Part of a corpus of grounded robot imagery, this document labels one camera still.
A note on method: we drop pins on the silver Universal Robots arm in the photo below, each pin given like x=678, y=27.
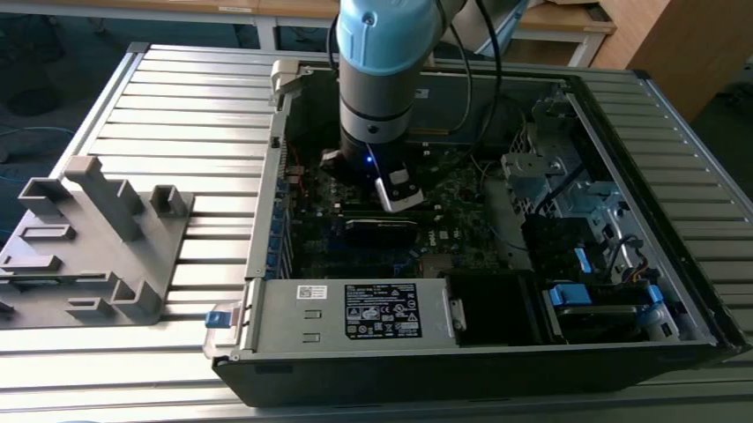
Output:
x=377, y=101

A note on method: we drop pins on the black graphics card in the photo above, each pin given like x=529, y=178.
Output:
x=380, y=233

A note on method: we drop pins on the green Dell motherboard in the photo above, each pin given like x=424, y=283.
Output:
x=471, y=229

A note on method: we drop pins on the beige case release latch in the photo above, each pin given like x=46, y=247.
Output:
x=285, y=72

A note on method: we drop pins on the small finned heatsink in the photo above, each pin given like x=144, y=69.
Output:
x=437, y=264

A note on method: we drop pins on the silver metal drive cage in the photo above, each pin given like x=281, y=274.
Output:
x=529, y=169

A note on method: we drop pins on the silver power supply unit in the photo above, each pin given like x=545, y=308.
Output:
x=282, y=326

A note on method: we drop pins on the blue case latch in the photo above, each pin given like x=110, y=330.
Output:
x=218, y=318

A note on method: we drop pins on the blue plastic clip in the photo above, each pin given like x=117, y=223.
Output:
x=581, y=260

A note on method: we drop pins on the grey plastic parts rack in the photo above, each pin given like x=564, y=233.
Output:
x=106, y=247

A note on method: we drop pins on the black open PC case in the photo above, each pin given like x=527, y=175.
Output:
x=412, y=383

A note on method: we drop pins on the hard disk in blue carrier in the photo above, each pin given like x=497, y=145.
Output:
x=598, y=319

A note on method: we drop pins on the green RAM stick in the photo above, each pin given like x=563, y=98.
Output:
x=35, y=278

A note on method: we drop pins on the wooden cabinet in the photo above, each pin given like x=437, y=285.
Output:
x=695, y=44

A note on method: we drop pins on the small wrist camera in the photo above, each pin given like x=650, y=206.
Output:
x=332, y=159

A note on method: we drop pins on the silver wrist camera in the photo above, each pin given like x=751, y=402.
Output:
x=400, y=198

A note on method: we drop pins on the wooden desk white frame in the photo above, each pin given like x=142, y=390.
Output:
x=565, y=26
x=148, y=3

